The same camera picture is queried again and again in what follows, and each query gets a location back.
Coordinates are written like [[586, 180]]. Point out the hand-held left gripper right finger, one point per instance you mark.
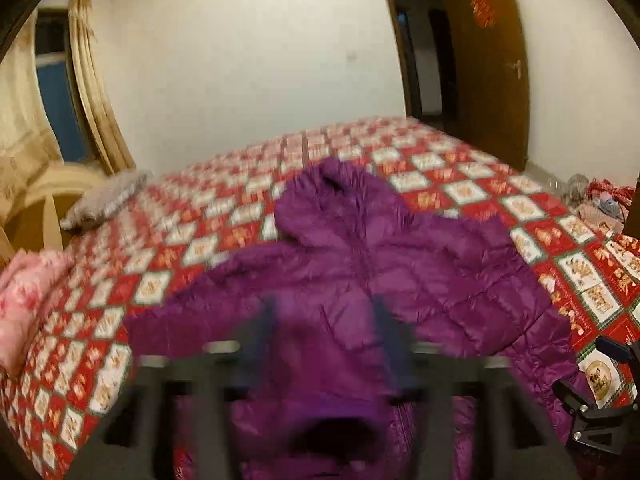
[[395, 350]]

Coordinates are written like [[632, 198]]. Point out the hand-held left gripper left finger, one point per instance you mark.
[[265, 345]]

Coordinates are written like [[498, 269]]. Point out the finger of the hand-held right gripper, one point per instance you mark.
[[614, 349], [575, 395]]

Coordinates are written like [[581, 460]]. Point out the purple puffer jacket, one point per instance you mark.
[[350, 260]]

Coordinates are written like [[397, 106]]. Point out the red checkered printed blanket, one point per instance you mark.
[[200, 220]]

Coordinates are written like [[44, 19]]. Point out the blue-grey cloth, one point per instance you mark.
[[611, 206]]

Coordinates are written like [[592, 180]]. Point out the red plaid cloth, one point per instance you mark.
[[617, 191]]

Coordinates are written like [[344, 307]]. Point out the grey crumpled cloth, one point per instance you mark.
[[577, 190]]

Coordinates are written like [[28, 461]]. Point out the grey striped pillow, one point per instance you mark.
[[105, 200]]

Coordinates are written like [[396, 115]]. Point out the pink floral quilt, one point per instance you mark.
[[30, 300]]

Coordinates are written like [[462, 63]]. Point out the cream wooden headboard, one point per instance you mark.
[[50, 180]]

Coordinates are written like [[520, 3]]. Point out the brown wooden door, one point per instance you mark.
[[485, 85]]

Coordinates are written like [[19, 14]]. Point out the golden pleated curtain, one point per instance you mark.
[[95, 95]]

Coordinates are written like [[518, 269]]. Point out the window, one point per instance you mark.
[[60, 100]]

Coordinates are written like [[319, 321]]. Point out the cream sheer curtain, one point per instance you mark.
[[20, 125]]

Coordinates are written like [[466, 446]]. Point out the red paper door decoration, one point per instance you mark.
[[482, 11]]

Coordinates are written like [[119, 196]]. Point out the dark wooden door frame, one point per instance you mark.
[[398, 35]]

